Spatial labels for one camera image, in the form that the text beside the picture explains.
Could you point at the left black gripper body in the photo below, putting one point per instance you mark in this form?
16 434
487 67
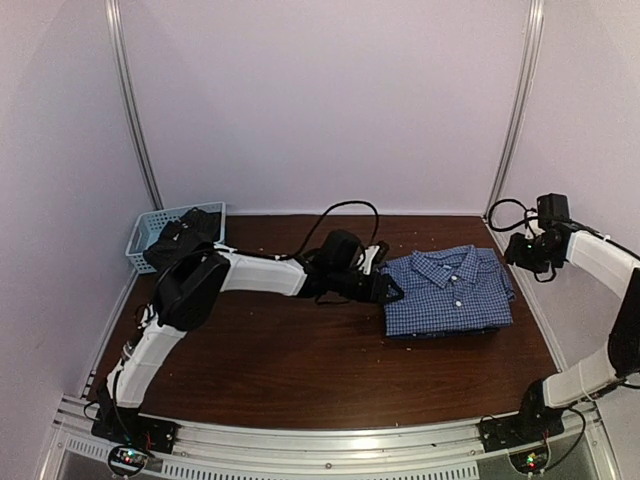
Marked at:
358 291

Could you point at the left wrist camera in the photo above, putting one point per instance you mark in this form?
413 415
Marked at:
371 257

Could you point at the light blue plastic basket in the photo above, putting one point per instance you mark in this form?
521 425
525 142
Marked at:
148 226

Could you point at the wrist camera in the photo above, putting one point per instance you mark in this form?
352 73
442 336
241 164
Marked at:
531 226
371 257

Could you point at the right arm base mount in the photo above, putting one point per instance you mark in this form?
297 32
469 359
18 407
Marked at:
527 432

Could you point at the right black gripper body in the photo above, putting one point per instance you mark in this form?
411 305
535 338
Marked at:
532 256

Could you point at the blue small-check shirt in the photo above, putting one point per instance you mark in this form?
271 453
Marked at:
464 289

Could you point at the left aluminium frame post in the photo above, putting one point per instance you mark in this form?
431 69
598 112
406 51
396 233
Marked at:
132 115

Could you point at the front aluminium rail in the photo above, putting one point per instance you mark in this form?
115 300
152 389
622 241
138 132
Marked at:
450 450

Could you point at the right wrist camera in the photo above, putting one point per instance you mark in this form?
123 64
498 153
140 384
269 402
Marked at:
531 226

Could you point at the right aluminium frame post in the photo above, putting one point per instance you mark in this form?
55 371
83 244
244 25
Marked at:
533 33

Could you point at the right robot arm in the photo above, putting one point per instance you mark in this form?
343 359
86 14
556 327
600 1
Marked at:
596 307

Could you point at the black garment in basket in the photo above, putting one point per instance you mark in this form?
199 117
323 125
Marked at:
194 230

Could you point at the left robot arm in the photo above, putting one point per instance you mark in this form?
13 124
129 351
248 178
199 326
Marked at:
187 288

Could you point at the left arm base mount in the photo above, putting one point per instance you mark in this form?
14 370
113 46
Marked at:
136 437

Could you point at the aluminium frame post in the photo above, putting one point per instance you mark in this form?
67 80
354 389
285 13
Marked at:
132 115
533 33

